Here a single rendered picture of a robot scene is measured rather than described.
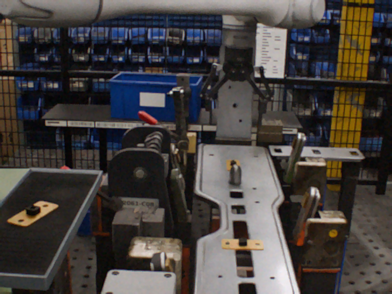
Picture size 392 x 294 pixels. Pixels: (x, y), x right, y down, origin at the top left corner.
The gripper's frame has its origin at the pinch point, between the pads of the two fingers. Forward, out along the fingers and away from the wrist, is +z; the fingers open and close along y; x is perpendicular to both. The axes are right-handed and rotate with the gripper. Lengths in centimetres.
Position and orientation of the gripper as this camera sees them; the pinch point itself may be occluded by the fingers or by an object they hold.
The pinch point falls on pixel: (235, 121)
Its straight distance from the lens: 147.5
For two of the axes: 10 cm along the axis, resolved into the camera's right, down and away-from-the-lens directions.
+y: 10.0, 0.4, -0.1
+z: -0.3, 9.5, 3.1
